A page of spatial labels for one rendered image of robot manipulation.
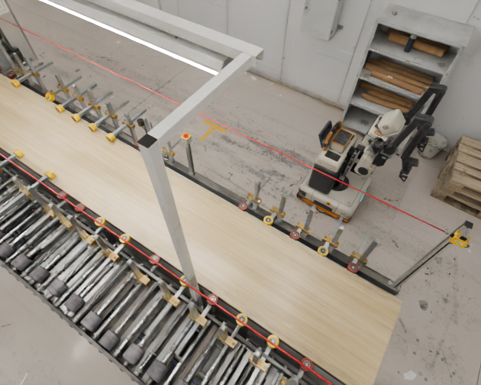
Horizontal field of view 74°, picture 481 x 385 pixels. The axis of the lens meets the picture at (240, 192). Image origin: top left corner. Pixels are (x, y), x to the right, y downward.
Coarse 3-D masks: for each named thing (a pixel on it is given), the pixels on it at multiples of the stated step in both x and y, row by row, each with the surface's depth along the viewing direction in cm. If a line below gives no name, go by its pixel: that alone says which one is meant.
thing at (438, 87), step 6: (432, 84) 262; (438, 84) 261; (426, 90) 267; (432, 90) 260; (438, 90) 257; (444, 90) 255; (426, 96) 267; (420, 102) 274; (414, 108) 280; (408, 114) 286; (414, 114) 283; (408, 120) 288
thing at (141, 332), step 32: (0, 192) 316; (0, 224) 287; (32, 224) 284; (64, 256) 279; (96, 256) 267; (32, 288) 239; (96, 288) 252; (128, 288) 252; (192, 352) 227; (160, 384) 225; (192, 384) 225; (224, 384) 216
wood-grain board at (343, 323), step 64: (0, 128) 325; (64, 128) 326; (128, 192) 282; (192, 192) 283; (192, 256) 249; (256, 256) 249; (320, 256) 250; (256, 320) 222; (320, 320) 223; (384, 320) 223
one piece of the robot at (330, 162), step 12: (336, 132) 340; (348, 144) 331; (324, 156) 322; (336, 156) 322; (348, 156) 328; (324, 168) 330; (336, 168) 319; (312, 180) 352; (324, 180) 341; (336, 180) 359; (324, 192) 355
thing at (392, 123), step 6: (384, 114) 286; (390, 114) 278; (396, 114) 274; (384, 120) 277; (390, 120) 270; (396, 120) 272; (402, 120) 277; (378, 126) 280; (384, 126) 275; (390, 126) 272; (396, 126) 271; (402, 126) 277; (384, 132) 279; (390, 132) 276; (396, 132) 273
